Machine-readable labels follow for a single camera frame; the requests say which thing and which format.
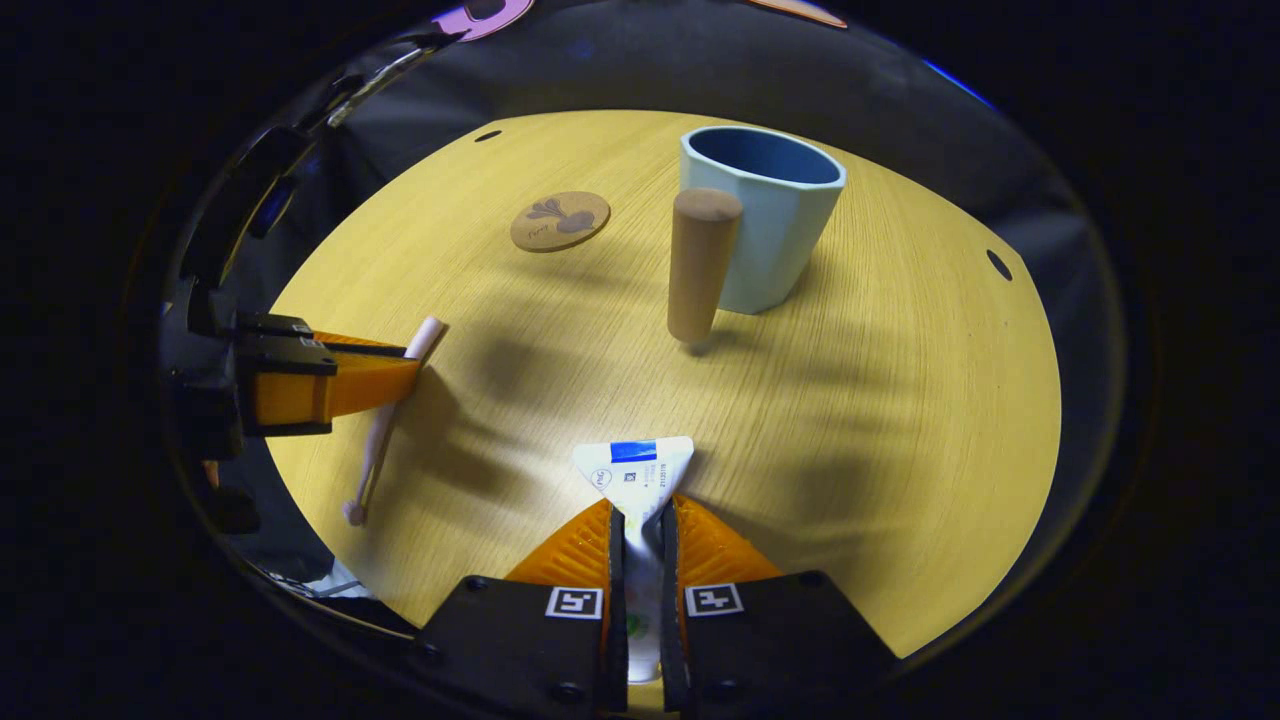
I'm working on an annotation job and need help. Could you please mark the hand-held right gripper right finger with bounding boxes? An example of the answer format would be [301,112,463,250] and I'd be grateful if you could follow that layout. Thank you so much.
[660,493,901,719]

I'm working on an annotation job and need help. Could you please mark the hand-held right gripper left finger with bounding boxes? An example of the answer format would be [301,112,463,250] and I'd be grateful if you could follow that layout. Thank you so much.
[415,497,630,720]

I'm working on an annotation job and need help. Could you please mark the pink toothbrush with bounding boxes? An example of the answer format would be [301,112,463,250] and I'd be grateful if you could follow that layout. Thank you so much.
[342,316,448,528]

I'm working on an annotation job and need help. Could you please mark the white toothpaste tube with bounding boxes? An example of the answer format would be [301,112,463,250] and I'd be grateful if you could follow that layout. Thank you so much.
[572,436,696,686]

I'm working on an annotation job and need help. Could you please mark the round brown coaster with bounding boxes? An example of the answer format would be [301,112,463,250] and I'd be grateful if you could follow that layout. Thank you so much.
[510,190,612,253]

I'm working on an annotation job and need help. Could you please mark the light blue cup wooden handle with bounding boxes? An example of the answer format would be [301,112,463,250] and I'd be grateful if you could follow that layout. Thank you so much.
[667,125,848,346]

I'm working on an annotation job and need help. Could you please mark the wooden desktop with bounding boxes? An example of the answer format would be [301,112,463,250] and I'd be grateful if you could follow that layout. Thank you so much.
[265,108,1063,716]

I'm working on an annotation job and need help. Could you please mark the black backdrop cloth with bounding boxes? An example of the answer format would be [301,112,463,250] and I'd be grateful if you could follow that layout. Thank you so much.
[170,0,1131,641]

